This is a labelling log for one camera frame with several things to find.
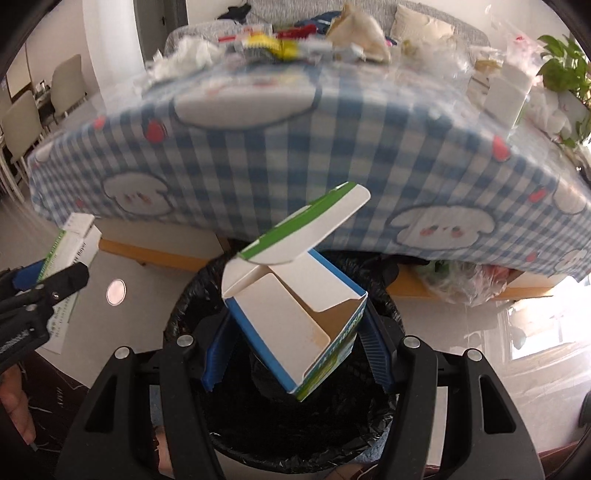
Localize white green paper box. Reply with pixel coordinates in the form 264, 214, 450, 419
39, 213, 102, 354

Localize white blue green carton box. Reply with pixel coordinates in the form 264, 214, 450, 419
221, 182, 370, 401

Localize black lined trash bin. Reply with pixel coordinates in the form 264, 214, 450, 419
163, 251, 404, 474

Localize person's left hand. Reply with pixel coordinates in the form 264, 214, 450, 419
0, 365, 36, 445

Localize beige dining chair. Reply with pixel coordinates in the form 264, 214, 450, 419
1, 90, 44, 184
50, 54, 87, 123

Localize plastic bags under table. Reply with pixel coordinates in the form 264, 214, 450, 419
415, 260, 520, 307

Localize blue checkered bear tablecloth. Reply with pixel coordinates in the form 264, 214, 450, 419
29, 63, 590, 279

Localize white crumpled tissue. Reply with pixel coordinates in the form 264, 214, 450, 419
146, 36, 225, 85

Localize dark green door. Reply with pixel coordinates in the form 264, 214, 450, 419
133, 0, 188, 61

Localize yellow white snack wrapper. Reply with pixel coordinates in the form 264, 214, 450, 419
240, 33, 300, 61

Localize white medicine bottle green label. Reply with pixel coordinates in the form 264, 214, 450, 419
484, 63, 533, 129

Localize green potted plant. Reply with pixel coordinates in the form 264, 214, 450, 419
537, 34, 591, 149

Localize beige cushion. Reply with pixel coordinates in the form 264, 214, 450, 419
391, 5, 455, 43

